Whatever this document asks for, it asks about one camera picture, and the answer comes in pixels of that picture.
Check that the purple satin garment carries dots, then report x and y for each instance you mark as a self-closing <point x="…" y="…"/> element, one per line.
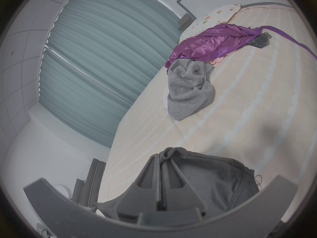
<point x="205" y="41"/>

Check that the bed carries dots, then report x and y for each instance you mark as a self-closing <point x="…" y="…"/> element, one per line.
<point x="247" y="103"/>

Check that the grey garment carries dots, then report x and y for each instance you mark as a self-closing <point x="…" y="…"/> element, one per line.
<point x="188" y="90"/>

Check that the white printed pillow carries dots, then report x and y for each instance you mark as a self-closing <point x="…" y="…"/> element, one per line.
<point x="215" y="16"/>

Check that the black lace garment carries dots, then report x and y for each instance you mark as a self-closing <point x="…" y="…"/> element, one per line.
<point x="260" y="41"/>

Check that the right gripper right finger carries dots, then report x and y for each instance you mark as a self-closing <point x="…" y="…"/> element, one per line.
<point x="183" y="199"/>

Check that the blue-green curtain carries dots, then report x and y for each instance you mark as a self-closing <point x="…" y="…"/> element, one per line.
<point x="81" y="103"/>
<point x="111" y="33"/>

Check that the grey bedside table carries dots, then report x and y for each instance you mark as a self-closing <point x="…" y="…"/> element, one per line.
<point x="185" y="21"/>

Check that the pink garment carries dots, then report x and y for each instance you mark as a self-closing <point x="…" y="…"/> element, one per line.
<point x="219" y="59"/>

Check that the black chest of drawers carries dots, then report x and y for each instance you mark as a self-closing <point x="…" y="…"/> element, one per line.
<point x="95" y="177"/>

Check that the black T-shirt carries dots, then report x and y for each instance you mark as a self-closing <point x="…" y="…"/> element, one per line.
<point x="210" y="180"/>

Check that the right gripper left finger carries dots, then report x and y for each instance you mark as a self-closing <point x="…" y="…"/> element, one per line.
<point x="138" y="199"/>

